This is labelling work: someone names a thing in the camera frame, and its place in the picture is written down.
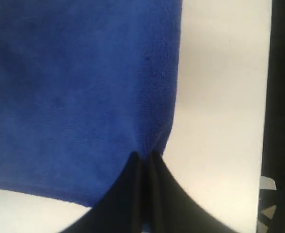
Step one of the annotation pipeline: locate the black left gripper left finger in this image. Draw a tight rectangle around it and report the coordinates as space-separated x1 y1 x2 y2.
64 152 144 233

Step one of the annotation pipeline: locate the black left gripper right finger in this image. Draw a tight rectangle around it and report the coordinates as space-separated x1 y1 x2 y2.
147 151 232 233

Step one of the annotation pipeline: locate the blue towel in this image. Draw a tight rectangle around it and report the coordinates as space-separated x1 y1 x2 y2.
0 0 182 207

